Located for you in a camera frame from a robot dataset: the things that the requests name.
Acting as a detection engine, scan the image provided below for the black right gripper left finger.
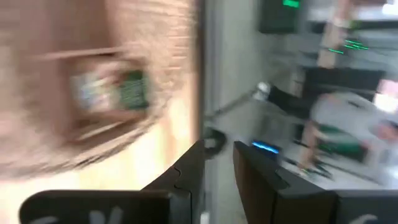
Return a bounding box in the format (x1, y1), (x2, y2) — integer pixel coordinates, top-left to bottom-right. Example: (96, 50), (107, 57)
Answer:
(19, 139), (206, 224)

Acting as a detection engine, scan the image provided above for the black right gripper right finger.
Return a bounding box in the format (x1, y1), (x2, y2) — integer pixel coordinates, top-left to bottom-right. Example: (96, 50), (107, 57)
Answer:
(232, 141), (398, 224)

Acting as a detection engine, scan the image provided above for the green and white packet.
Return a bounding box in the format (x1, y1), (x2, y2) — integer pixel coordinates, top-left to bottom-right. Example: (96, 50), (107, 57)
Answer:
(70, 68), (152, 110)

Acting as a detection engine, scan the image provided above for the wooden three-compartment box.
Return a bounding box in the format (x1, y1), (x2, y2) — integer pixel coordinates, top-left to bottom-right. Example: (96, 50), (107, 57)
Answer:
(29, 46), (153, 144)

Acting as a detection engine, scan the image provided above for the person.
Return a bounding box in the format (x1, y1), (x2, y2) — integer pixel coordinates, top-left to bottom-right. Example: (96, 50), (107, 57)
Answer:
(300, 119), (398, 175)

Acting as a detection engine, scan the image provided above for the round woven straw placemat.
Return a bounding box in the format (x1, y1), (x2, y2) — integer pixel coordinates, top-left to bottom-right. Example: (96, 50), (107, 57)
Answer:
(0, 0), (200, 181)

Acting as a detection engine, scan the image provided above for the black box green light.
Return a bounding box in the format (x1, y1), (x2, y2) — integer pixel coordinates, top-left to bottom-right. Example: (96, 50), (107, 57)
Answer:
(257, 0), (302, 34)

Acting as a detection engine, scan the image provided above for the black arched clamp handle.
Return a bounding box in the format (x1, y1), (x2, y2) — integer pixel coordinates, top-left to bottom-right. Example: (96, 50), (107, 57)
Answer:
(203, 128), (228, 158)

